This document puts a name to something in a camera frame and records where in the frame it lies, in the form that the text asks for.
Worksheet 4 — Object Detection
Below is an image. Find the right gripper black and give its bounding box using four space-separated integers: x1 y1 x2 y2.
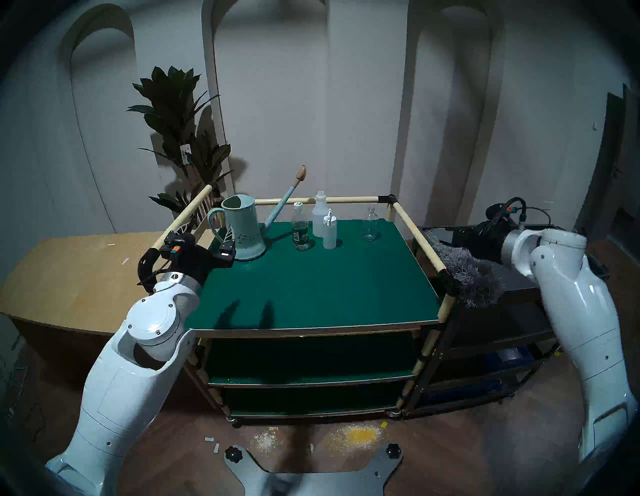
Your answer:
452 222 506 263

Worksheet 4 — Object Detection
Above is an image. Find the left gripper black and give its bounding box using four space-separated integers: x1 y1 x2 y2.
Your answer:
160 224 237 286

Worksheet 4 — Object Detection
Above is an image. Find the grey fluffy duster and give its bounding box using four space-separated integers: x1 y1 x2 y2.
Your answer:
425 231 503 308

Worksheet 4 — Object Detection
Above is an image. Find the green shelf cart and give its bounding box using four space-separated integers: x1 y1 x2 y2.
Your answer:
136 184 463 426

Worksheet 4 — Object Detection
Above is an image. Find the light blue watering can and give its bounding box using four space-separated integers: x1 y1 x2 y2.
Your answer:
206 165 307 262

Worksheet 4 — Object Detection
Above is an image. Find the black utility cart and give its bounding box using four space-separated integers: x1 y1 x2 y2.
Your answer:
402 223 611 420

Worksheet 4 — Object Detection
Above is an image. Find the green label water bottle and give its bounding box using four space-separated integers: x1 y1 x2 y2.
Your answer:
291 202 310 252

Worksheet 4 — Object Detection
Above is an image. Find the small clear empty bottle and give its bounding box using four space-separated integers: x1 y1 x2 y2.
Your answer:
361 207 380 243

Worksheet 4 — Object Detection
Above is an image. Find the blue plastic bin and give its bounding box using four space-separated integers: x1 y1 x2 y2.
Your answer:
420 382 501 406
487 347 533 368

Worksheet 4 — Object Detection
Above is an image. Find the white opaque plastic bottle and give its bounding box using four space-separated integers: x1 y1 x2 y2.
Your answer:
312 191 329 239

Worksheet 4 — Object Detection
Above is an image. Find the tall dark leafy plant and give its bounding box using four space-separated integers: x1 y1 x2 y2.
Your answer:
126 66 234 228

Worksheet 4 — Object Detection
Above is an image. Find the dark door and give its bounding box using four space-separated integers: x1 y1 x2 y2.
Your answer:
575 85 640 243

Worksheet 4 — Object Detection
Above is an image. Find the yellow powder spill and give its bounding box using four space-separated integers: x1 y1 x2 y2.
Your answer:
332 424 386 453

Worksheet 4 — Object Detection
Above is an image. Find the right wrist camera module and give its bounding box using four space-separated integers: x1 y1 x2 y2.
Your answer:
485 200 523 223

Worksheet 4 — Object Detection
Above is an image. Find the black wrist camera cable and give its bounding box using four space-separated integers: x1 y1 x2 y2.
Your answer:
487 196 552 227

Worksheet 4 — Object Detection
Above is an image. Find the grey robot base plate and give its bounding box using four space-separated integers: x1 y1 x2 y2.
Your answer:
223 442 404 496

